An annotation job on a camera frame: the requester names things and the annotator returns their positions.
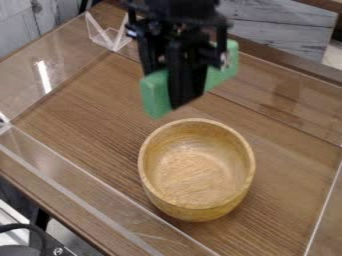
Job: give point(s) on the black table leg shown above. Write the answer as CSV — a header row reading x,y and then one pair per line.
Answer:
x,y
40,218

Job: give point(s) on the black base with bolt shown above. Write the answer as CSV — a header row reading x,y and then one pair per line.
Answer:
x,y
43,242

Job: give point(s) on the clear acrylic tray wall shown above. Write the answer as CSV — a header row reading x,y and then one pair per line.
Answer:
x,y
75,126

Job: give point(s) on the brown wooden bowl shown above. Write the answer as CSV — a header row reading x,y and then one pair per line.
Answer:
x,y
196,167

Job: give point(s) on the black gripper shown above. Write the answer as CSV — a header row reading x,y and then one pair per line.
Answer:
x,y
195,29

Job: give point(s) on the green rectangular block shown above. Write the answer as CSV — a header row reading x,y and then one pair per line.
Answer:
x,y
153,90

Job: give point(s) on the clear acrylic corner bracket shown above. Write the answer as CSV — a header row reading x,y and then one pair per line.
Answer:
x,y
109,38

